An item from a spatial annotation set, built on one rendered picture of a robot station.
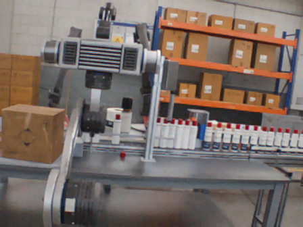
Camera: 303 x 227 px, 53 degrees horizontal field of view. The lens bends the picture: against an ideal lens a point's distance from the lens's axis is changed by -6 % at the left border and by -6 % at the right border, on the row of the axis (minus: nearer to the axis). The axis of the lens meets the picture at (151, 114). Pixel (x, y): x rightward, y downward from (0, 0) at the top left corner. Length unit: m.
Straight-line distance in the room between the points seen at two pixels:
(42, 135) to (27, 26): 5.31
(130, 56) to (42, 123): 0.59
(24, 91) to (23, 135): 3.64
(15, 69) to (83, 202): 4.38
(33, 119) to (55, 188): 0.65
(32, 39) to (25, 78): 1.66
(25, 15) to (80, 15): 1.15
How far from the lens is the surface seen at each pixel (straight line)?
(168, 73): 2.01
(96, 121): 1.59
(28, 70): 5.40
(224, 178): 1.96
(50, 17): 6.86
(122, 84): 6.65
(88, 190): 1.22
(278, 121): 3.89
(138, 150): 2.19
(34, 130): 1.79
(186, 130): 2.26
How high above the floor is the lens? 1.43
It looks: 9 degrees down
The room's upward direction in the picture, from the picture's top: 7 degrees clockwise
